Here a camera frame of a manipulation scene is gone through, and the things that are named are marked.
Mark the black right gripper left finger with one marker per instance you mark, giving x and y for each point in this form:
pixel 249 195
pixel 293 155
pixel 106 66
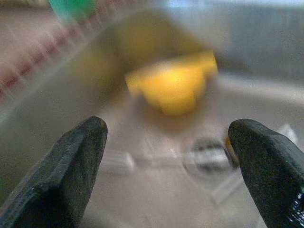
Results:
pixel 59 185

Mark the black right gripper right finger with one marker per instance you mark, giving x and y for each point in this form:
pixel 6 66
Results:
pixel 273 178

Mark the yellow bowl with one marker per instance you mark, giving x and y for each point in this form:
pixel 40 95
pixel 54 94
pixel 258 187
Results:
pixel 173 90

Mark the steel sink drain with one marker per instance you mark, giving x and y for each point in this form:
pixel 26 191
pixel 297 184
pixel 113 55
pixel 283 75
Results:
pixel 209 156

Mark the stainless steel sink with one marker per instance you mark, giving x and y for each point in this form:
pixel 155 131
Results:
pixel 152 202

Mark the green dish soap bottle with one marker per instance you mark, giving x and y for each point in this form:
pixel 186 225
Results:
pixel 73 8

